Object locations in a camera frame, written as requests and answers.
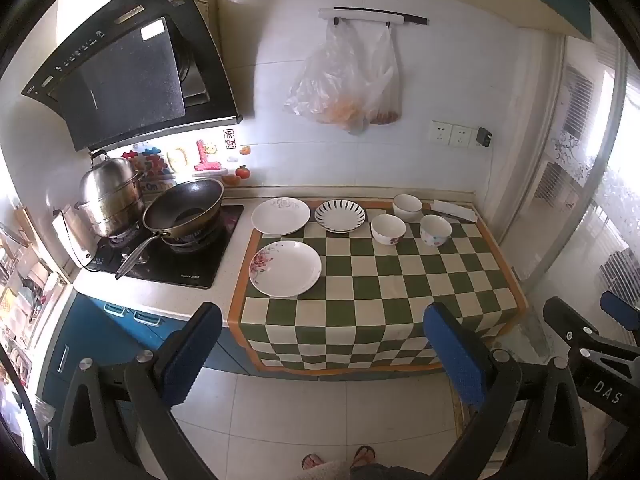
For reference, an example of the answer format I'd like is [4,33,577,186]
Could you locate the dark wok with steel handle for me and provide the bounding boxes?
[115,177,225,281]

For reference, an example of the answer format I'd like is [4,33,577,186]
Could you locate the white plate with black stripes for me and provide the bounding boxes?
[314,199,367,234]

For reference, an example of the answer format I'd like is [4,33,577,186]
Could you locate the white wall hook rail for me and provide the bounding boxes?
[319,6,429,27]

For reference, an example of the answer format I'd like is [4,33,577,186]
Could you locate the small clear plastic bag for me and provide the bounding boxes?
[367,25,403,126]

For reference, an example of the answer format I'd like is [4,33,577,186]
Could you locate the black gas stove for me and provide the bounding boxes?
[82,203,246,290]

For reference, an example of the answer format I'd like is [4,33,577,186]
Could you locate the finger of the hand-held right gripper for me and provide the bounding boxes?
[599,290,640,322]
[543,296,601,350]

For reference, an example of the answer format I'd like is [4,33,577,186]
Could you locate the person's trouser legs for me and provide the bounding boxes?
[299,461,432,480]

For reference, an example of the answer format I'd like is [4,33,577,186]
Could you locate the large clear plastic bag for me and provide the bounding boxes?
[284,22,396,136]

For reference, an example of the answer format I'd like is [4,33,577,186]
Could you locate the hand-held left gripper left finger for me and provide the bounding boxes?
[52,301,224,480]

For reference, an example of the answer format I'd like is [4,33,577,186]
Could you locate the white bowl with dark rim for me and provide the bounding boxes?
[392,193,423,222]

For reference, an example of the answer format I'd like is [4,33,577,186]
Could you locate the white plate with grey rose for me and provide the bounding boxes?
[251,197,312,236]

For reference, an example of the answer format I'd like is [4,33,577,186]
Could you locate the white kettle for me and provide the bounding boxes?
[52,206,97,272]

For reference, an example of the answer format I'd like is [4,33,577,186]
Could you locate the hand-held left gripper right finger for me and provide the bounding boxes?
[423,302,591,480]

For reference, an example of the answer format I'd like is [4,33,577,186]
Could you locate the cluttered side shelf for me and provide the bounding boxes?
[0,204,68,411]

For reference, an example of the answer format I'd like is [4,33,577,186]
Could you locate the blue kitchen cabinet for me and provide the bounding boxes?
[35,291,253,411]

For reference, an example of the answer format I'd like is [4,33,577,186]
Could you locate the colourful wall stickers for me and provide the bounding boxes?
[122,129,252,187]

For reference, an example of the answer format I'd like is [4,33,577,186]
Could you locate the white plate with pink flowers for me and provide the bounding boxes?
[248,240,322,298]

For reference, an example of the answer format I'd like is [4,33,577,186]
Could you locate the white bowl with colourful flowers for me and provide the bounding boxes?
[419,214,453,247]

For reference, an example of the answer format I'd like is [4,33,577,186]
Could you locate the black range hood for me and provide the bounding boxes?
[21,0,244,152]

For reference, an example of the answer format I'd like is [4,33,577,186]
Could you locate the steel steamer pot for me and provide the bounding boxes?
[74,150,148,239]

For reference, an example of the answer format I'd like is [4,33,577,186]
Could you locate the folded white paper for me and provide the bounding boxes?
[431,199,479,223]

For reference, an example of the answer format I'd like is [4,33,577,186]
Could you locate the white bowl with red flowers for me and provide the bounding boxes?
[370,214,406,246]

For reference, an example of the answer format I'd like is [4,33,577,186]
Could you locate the sliding glass door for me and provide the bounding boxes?
[500,35,640,311]

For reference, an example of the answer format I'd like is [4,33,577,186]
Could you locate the green white checkered mat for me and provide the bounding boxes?
[228,199,529,376]

